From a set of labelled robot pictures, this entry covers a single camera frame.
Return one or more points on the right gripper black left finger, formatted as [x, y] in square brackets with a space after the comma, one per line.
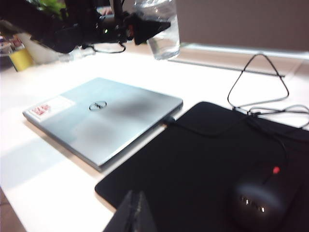
[123, 217]

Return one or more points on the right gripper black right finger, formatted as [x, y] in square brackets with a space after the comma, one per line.
[144, 217]

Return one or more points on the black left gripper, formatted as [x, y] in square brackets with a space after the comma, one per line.
[106, 29]

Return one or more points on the clear plastic cup with water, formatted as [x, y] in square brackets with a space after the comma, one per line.
[166, 46]

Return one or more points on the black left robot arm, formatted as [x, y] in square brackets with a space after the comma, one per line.
[36, 21]

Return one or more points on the closed silver laptop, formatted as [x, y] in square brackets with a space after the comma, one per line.
[108, 125]

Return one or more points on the black mouse pad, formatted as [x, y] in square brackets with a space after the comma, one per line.
[193, 169]

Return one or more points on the brown fabric desk divider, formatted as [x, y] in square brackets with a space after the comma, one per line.
[241, 21]

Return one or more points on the green plant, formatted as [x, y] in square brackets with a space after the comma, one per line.
[50, 6]

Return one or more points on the black computer mouse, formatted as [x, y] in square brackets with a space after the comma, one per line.
[256, 200]

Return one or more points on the yellow box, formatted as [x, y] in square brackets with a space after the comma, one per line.
[21, 60]

